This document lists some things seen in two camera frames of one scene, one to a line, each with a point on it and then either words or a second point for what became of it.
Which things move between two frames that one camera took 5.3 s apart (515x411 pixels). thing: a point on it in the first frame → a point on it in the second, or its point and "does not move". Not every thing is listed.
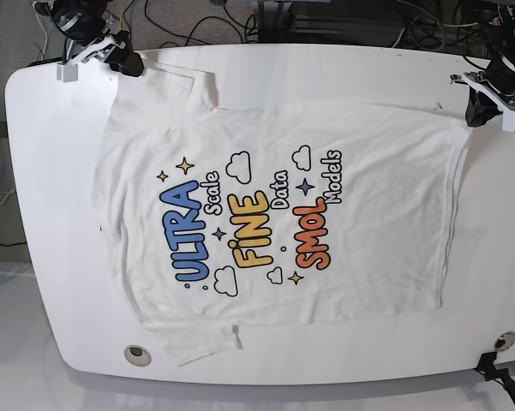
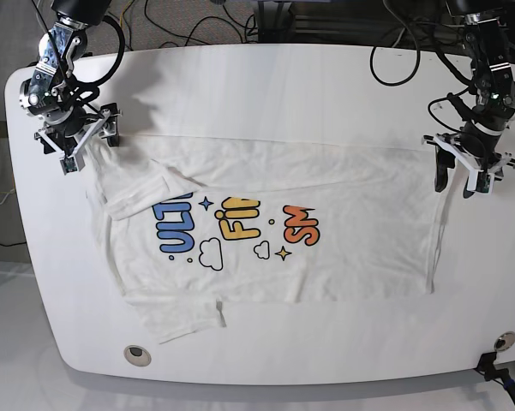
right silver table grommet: (505, 340) does not move
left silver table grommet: (137, 355) does not move
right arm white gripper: (480, 110) → (482, 180)
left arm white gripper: (121, 60) → (72, 161)
